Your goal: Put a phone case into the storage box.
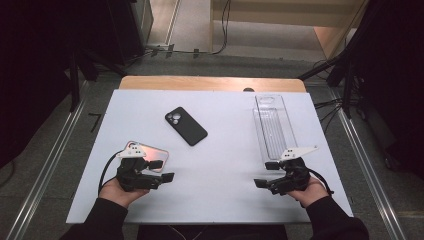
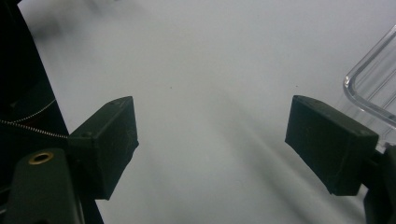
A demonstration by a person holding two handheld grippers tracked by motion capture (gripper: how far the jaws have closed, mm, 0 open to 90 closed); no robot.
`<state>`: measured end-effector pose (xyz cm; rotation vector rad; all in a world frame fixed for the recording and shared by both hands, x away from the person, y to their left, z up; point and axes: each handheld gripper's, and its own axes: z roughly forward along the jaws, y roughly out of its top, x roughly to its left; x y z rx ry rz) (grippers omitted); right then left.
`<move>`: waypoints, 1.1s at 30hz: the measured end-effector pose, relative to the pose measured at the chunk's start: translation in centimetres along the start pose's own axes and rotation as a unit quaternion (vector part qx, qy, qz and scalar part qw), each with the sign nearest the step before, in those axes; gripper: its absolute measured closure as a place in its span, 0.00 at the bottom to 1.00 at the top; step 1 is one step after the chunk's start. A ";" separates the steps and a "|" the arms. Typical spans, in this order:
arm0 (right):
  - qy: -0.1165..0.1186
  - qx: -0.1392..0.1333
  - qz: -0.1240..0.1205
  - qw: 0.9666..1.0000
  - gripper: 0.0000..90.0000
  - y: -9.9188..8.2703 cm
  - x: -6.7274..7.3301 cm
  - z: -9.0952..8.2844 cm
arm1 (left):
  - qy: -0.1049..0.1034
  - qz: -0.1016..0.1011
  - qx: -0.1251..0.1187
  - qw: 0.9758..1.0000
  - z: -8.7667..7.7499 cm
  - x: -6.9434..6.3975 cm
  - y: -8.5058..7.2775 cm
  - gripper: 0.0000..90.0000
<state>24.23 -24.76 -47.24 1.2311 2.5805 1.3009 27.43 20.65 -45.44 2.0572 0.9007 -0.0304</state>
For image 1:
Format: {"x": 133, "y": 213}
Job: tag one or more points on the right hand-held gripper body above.
{"x": 293, "y": 173}

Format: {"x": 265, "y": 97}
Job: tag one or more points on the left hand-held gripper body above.
{"x": 133, "y": 176}

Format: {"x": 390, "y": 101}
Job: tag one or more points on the iridescent phone case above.
{"x": 156, "y": 153}

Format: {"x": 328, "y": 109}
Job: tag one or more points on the clear plastic rack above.
{"x": 273, "y": 126}

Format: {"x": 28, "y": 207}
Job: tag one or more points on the black phone case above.
{"x": 186, "y": 128}

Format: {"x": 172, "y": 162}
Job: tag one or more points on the person's left hand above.
{"x": 116, "y": 195}

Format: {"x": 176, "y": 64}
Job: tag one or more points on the person's right hand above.
{"x": 310, "y": 195}

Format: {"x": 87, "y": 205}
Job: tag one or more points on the white table board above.
{"x": 216, "y": 173}

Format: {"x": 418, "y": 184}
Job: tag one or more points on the small dark round object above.
{"x": 248, "y": 89}

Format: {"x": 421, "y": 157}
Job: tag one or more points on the wooden table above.
{"x": 200, "y": 83}

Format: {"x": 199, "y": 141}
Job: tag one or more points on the black metal stand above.
{"x": 74, "y": 86}
{"x": 347, "y": 93}

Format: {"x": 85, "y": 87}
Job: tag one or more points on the dark cabinet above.
{"x": 126, "y": 30}

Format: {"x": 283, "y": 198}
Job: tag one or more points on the light wooden shelf unit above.
{"x": 283, "y": 20}

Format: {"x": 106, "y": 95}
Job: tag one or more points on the metal floor rail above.
{"x": 369, "y": 166}
{"x": 54, "y": 160}

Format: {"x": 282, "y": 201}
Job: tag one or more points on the black floor bracket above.
{"x": 196, "y": 53}
{"x": 170, "y": 50}

